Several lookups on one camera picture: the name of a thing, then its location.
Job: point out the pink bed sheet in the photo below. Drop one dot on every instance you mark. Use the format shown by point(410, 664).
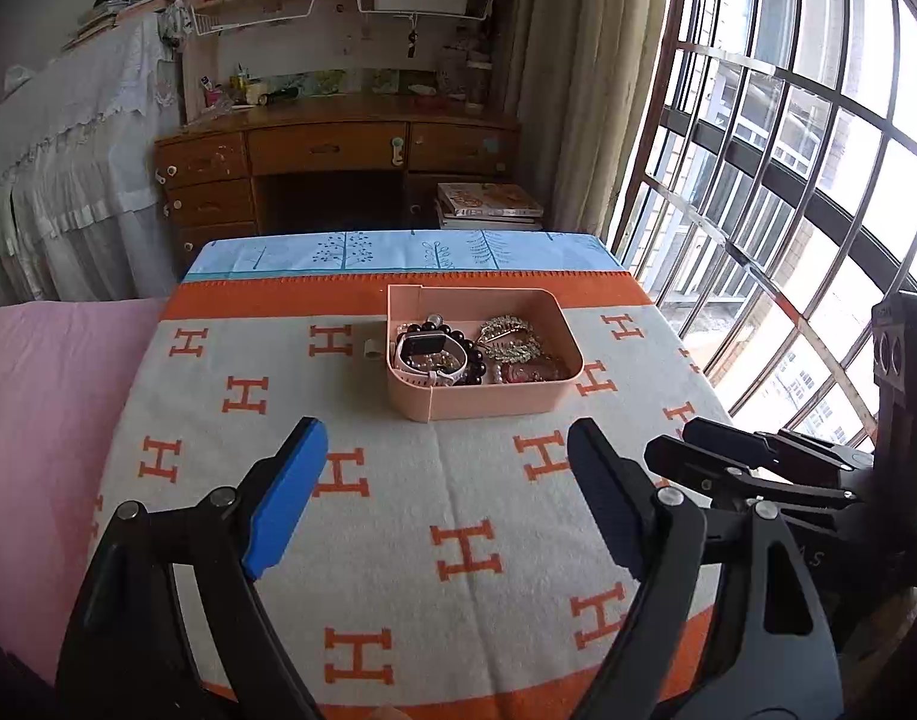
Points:
point(46, 405)

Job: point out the wooden bookshelf hutch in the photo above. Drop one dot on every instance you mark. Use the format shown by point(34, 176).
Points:
point(338, 45)

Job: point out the book with food cover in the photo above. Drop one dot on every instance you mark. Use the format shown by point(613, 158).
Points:
point(488, 199)

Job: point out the metal window grille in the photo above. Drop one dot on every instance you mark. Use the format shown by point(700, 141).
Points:
point(788, 165)

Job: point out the white book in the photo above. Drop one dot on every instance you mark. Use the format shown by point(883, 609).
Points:
point(488, 223)

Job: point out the green map poster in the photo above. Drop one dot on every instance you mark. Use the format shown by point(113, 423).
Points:
point(338, 81)

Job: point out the blue drawer lock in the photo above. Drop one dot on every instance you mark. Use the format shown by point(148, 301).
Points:
point(398, 152)

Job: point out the beige curtain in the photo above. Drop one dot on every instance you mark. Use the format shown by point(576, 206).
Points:
point(578, 90)

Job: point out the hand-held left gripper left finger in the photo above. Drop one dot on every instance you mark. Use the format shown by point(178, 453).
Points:
point(293, 495)

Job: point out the white lace cover cloth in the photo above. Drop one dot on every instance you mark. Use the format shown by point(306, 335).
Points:
point(68, 150)

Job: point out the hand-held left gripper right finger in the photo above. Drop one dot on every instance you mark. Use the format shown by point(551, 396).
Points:
point(602, 499)

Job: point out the wooden desk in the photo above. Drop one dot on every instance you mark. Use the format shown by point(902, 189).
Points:
point(323, 148)

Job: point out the blue tree-print cloth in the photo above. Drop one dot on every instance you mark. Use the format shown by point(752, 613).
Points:
point(293, 255)

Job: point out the clear storage jar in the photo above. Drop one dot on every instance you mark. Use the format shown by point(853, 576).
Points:
point(478, 84)

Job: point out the hanging keys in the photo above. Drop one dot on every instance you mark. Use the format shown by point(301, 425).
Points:
point(412, 43)

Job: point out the long white box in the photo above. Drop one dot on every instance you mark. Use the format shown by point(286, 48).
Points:
point(421, 0)

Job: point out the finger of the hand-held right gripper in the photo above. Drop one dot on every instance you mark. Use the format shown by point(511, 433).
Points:
point(728, 481)
point(773, 450)

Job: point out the pink plastic tray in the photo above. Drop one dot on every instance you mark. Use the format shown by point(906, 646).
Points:
point(488, 401)

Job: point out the gold leaf brooch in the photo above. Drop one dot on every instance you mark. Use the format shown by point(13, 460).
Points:
point(511, 339)

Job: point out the orange and white blanket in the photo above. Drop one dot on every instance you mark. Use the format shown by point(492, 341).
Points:
point(428, 480)

